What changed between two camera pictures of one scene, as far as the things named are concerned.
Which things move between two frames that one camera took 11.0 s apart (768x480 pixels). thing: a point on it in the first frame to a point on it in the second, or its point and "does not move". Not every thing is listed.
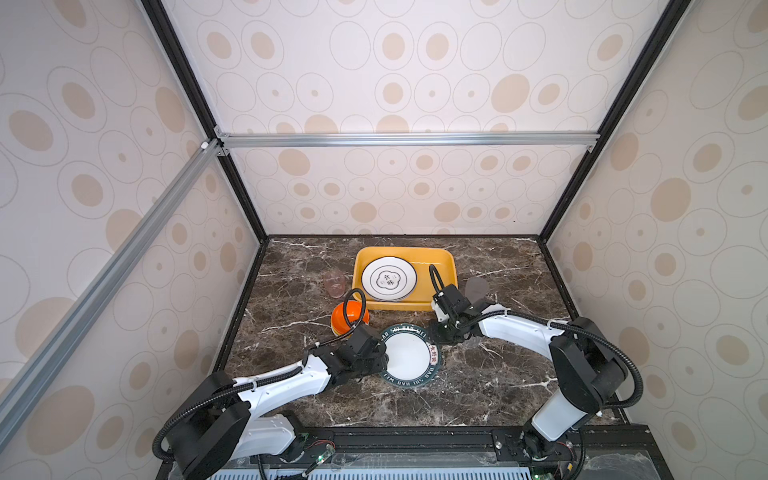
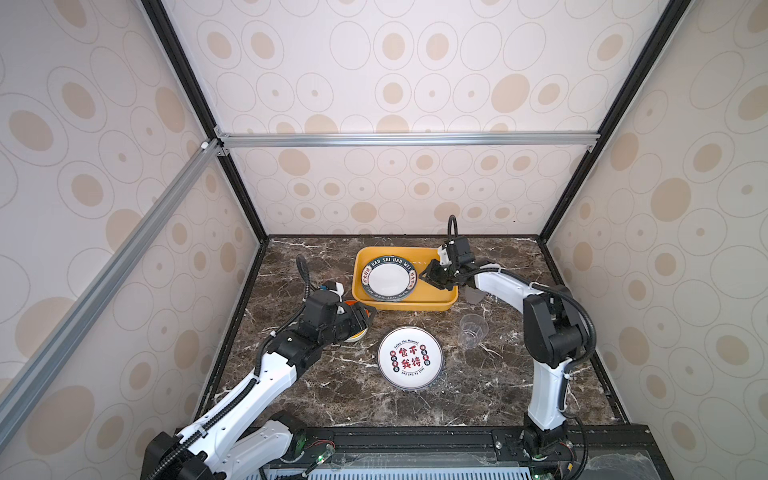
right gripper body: x=444 y=331 to x=442 y=276
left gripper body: x=374 y=362 to x=343 y=325
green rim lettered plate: x=414 y=355 to x=389 y=278
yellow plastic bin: x=399 y=278 does not move
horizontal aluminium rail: x=409 y=137 does not move
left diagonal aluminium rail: x=42 y=364 does not move
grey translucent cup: x=476 y=288 does not move
